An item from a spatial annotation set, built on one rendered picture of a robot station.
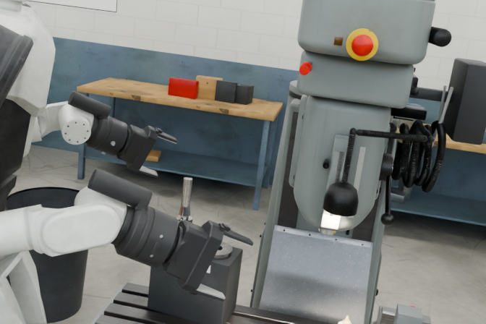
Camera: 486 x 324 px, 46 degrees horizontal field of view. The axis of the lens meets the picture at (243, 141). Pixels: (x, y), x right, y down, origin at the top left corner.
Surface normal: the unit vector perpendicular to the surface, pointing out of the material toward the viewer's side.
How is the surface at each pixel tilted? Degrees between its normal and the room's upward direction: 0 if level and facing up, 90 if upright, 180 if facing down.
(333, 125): 90
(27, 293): 90
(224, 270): 90
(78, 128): 100
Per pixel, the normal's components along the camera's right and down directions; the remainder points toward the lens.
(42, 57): 0.90, 0.25
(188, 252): 0.29, 0.20
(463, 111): -0.18, 0.22
